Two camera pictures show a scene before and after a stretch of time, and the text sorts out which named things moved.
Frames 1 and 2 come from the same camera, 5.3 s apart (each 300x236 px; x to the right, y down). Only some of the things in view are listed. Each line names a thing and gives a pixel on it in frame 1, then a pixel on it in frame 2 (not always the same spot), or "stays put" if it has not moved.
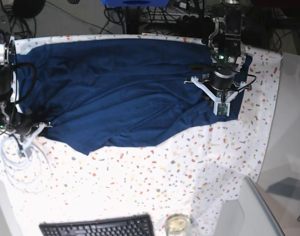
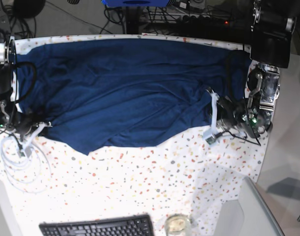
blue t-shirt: [95, 93] stays put
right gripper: [221, 81] -> [231, 112]
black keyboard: [136, 225] stays put
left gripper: [23, 125] stays put
